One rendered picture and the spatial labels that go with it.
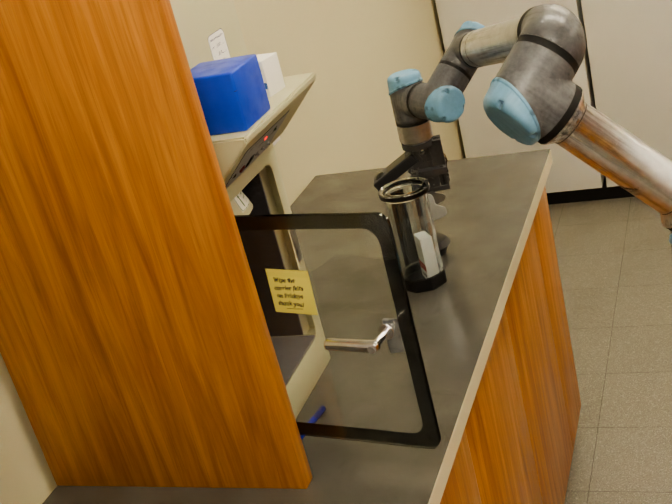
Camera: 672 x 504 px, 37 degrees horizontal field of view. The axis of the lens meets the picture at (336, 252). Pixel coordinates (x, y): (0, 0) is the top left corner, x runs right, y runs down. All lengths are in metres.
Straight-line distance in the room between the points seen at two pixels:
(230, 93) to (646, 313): 2.60
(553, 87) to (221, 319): 0.67
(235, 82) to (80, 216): 0.31
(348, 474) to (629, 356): 2.07
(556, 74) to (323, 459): 0.75
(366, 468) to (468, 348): 0.37
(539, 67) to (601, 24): 2.81
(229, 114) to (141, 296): 0.31
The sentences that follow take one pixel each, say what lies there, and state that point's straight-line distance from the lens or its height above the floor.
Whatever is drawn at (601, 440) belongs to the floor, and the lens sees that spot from 3.23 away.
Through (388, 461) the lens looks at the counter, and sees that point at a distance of 1.67.
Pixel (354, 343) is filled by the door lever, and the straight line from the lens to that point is 1.46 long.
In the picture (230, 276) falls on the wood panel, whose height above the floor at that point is 1.33.
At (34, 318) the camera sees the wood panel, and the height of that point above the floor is 1.28.
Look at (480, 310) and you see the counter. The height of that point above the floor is 0.94.
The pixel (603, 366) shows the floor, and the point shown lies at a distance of 3.57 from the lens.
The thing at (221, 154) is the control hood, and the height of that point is 1.49.
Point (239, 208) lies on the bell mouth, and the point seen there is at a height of 1.33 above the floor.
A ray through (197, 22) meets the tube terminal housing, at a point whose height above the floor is 1.65.
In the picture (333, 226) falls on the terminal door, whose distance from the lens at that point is 1.44.
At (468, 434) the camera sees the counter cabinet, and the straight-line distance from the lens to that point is 1.91.
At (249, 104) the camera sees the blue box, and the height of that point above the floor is 1.54.
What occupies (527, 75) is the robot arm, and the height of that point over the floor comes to 1.44.
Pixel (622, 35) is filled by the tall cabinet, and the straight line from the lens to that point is 4.53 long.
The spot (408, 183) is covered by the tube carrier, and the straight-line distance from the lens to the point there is 2.15.
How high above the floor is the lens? 1.90
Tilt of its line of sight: 23 degrees down
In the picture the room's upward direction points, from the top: 15 degrees counter-clockwise
